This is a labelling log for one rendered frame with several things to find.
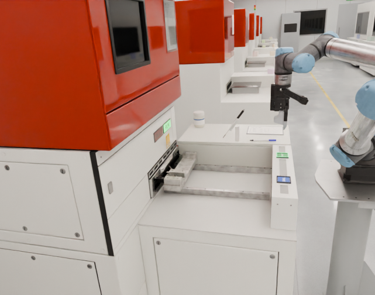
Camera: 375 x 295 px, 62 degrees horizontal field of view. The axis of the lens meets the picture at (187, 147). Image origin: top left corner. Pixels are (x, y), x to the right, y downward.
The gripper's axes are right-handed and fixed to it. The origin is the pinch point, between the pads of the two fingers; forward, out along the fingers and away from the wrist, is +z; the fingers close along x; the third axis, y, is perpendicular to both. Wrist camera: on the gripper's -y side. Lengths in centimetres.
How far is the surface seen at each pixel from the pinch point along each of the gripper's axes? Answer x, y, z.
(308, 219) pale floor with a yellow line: -94, -26, 111
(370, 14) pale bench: -1016, -277, -52
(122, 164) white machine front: 51, 59, -1
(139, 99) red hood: 40, 54, -22
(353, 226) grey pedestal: -1, -35, 52
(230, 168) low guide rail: -8.0, 27.1, 26.4
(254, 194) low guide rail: 19.0, 12.8, 26.2
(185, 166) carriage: 1, 50, 23
